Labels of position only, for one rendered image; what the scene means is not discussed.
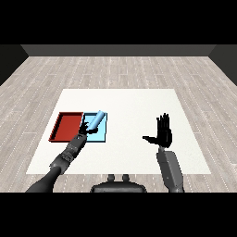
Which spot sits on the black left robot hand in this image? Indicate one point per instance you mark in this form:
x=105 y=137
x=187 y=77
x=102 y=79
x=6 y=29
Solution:
x=84 y=129

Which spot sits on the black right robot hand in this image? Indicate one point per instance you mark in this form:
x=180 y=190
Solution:
x=163 y=132

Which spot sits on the small light blue can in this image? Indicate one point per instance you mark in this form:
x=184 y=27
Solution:
x=95 y=120

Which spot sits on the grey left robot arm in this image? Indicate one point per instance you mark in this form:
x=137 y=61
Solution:
x=66 y=155

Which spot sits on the shallow light blue open box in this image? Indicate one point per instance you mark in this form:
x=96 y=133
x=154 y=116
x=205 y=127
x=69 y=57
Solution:
x=99 y=131

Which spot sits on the shallow red open box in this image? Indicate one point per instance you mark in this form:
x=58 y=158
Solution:
x=65 y=126

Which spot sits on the dark grey robot body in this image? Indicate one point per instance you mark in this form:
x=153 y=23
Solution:
x=118 y=186

